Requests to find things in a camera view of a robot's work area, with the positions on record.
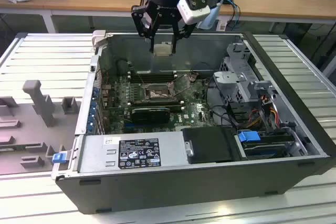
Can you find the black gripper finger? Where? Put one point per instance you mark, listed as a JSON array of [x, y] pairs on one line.
[[143, 24], [183, 31]]

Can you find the small square silver CPU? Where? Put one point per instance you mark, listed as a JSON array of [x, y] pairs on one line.
[[162, 50]]

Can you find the black RAM slot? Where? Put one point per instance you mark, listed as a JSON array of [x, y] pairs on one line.
[[176, 105], [141, 73], [162, 101], [157, 79]]

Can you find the CPU socket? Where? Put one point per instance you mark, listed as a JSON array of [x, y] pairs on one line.
[[155, 93]]

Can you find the pale blue teach pendant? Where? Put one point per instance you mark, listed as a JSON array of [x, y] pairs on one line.
[[211, 19]]

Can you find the small white adapter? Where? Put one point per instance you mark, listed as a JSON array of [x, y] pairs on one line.
[[221, 26]]

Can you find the grey metal drive cage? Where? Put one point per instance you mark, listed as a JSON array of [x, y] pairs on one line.
[[231, 85]]

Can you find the green motherboard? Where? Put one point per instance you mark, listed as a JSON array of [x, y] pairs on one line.
[[183, 108]]

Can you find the blue expansion card clip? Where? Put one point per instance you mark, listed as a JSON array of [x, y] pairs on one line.
[[93, 110], [95, 93], [90, 125]]

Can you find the black graphics card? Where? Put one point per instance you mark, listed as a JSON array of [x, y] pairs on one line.
[[149, 115]]

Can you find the hard disk in blue carrier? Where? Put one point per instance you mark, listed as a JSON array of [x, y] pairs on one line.
[[248, 137]]

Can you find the grey power supply unit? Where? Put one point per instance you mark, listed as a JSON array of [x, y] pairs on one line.
[[99, 155]]

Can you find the grey parts rack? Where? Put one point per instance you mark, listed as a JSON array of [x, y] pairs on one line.
[[26, 129]]

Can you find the blue case latch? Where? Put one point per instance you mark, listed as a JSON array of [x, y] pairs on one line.
[[58, 158]]

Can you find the black open PC case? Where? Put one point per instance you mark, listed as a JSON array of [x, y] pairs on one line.
[[157, 190]]

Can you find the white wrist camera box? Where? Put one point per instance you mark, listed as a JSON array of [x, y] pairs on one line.
[[193, 12]]

